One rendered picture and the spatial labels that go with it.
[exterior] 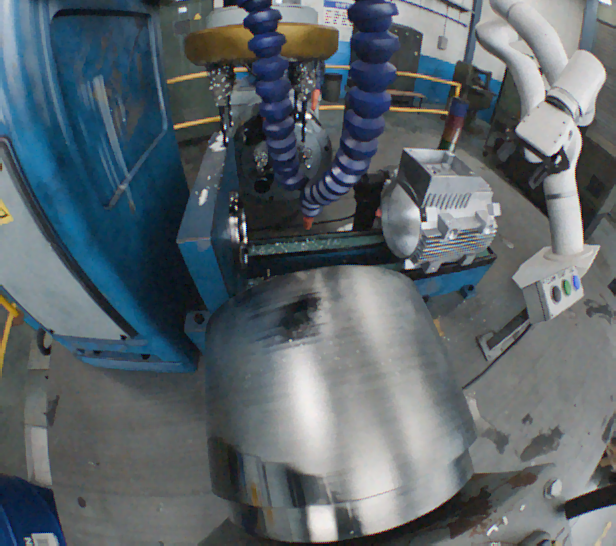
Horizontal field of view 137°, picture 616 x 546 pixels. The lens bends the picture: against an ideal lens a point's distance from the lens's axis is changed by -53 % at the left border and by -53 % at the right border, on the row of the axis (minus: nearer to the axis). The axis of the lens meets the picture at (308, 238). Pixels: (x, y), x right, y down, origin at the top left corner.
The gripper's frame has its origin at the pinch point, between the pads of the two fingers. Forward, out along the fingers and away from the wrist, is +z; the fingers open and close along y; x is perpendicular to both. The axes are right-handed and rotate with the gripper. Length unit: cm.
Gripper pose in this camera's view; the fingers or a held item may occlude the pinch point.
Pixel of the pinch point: (517, 167)
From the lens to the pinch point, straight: 54.6
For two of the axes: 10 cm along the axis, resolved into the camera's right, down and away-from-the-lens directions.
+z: -5.3, 6.7, 5.2
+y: -1.6, -6.9, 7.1
